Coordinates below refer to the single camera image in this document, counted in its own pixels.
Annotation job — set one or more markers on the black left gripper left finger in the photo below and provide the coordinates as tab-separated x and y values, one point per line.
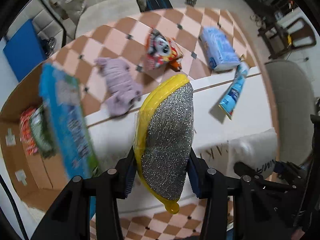
114	184

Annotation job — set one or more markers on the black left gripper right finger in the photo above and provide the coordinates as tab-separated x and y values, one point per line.
210	184

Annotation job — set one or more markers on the yellow silver sponge pack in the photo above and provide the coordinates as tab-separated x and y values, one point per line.
163	140

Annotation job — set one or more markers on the blue slim snack packet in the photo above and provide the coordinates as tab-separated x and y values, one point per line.
231	97

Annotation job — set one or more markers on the green snack bag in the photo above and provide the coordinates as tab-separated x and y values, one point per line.
41	133

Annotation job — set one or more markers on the red floral snack bag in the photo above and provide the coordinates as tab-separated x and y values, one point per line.
25	129

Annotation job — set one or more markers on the lilac plush towel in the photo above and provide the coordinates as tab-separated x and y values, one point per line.
123	89

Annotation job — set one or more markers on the blue green package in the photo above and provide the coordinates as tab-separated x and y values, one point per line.
60	95

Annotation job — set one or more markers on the light blue tissue pack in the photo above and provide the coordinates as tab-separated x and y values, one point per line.
219	52

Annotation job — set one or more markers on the orange red snack bag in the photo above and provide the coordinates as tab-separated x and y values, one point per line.
161	50

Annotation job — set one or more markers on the grey round stool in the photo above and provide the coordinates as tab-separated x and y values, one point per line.
295	102

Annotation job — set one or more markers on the checkered pink tablecloth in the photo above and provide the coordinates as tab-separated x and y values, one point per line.
68	216

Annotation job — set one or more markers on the wooden chair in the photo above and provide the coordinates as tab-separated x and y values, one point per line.
295	36

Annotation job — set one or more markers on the beige cushioned chair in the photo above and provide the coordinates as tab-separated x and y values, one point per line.
105	12

